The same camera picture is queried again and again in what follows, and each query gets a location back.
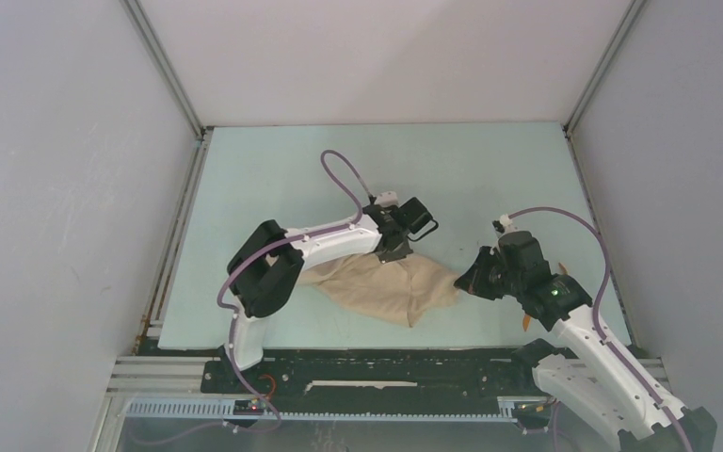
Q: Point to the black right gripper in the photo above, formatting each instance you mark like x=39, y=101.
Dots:
x=473, y=281

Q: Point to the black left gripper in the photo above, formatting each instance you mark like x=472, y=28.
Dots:
x=397, y=253

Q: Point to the beige cloth napkin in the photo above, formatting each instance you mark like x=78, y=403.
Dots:
x=399, y=292

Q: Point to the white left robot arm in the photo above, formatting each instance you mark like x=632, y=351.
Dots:
x=264, y=272

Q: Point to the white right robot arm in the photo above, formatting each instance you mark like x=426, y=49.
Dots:
x=588, y=370

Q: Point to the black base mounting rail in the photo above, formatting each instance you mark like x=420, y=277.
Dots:
x=474, y=382

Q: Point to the aluminium corner frame post right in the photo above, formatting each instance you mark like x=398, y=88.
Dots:
x=609, y=55

